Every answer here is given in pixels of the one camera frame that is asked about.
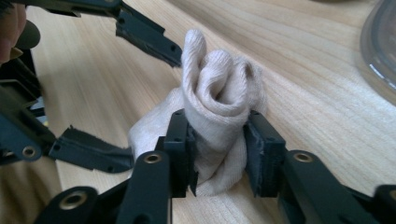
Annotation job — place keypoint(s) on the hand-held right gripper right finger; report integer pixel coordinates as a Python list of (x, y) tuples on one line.
[(267, 165)]

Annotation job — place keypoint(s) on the beige sock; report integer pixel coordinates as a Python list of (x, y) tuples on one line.
[(218, 124)]

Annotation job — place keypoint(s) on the clear plastic container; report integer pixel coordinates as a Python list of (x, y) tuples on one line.
[(383, 46)]

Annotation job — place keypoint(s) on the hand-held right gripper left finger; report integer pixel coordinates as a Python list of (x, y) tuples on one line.
[(179, 161)]

